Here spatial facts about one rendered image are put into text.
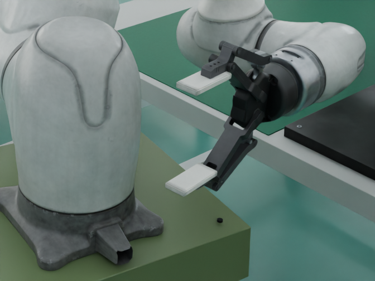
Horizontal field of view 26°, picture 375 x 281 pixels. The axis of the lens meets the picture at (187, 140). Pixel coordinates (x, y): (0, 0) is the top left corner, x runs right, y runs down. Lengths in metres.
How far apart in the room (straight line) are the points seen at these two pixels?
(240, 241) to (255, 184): 1.65
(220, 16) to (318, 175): 0.39
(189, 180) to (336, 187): 0.49
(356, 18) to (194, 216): 1.10
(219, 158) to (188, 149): 1.94
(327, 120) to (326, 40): 0.42
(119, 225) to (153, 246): 0.06
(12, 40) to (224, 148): 0.32
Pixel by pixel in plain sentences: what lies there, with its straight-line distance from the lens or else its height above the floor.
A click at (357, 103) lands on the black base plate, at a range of 1.64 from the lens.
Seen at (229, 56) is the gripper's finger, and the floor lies 1.11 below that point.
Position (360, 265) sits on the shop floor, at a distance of 2.47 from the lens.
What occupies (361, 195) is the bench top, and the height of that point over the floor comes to 0.74.
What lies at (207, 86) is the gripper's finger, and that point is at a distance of 0.92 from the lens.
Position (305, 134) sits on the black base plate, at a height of 0.77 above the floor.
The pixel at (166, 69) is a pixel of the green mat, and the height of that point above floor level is 0.75.
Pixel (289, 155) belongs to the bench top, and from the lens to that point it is 1.49.
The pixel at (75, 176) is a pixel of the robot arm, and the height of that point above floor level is 0.97.
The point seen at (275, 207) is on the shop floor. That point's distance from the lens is 2.67.
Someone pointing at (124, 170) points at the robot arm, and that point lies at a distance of 1.03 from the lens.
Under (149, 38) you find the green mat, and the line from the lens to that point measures 1.96.
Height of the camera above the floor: 1.49
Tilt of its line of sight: 29 degrees down
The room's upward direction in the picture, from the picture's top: straight up
